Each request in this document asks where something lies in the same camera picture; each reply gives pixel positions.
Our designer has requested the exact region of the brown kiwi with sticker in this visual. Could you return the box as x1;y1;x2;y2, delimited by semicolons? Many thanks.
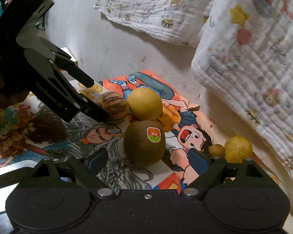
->
123;121;166;167

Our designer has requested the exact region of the round yellow pear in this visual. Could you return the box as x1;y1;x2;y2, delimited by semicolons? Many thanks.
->
127;88;163;121

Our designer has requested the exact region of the dark striped pepino melon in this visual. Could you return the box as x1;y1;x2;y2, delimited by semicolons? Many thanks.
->
97;91;129;124

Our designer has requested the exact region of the yellow-green lumpy pear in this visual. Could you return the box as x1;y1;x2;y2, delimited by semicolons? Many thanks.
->
224;135;253;163

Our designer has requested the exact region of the white printed muslin cloth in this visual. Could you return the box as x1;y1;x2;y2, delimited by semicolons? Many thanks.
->
94;0;212;48
190;0;293;216

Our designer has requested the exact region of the colourful cartoon table cloth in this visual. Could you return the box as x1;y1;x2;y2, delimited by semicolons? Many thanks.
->
0;70;282;194

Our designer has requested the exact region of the white printed muslin cloth left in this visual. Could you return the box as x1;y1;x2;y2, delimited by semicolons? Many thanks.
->
94;0;212;48

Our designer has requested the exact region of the white printed muslin cloth right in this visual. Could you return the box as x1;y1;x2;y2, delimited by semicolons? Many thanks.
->
190;0;293;216

